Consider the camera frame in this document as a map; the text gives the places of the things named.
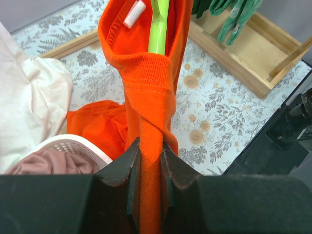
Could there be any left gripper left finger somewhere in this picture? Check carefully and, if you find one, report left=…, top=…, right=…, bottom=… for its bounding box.
left=0, top=139, right=141, bottom=234

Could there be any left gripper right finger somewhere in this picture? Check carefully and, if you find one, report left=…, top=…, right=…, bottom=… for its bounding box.
left=160, top=143, right=312, bottom=234

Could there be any orange t shirt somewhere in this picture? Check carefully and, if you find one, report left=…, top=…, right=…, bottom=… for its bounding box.
left=67, top=0, right=193, bottom=234

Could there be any green hanger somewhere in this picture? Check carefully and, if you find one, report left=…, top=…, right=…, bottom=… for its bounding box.
left=148, top=0, right=170, bottom=55

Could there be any white Coca-Cola t shirt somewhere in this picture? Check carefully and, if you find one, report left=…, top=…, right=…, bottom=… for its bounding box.
left=0, top=25, right=73, bottom=173

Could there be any white laundry basket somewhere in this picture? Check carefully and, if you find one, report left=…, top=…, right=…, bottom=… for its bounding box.
left=29, top=134, right=113, bottom=169

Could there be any pink garment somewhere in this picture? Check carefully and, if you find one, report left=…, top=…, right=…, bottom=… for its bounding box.
left=5, top=150, right=99, bottom=175

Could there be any floral table cloth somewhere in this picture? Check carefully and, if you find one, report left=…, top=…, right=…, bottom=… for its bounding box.
left=13, top=0, right=312, bottom=176

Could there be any wooden clothes rack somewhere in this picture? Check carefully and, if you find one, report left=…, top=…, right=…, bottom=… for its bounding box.
left=42, top=4, right=312, bottom=100

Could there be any dark green garment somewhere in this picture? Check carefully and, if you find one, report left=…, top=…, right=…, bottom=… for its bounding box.
left=191, top=0, right=212, bottom=19

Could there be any light green tie-dye garment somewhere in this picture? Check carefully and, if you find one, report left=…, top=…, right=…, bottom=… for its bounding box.
left=209, top=0, right=263, bottom=46

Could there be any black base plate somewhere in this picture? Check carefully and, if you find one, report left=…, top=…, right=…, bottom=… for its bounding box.
left=225, top=73, right=312, bottom=175

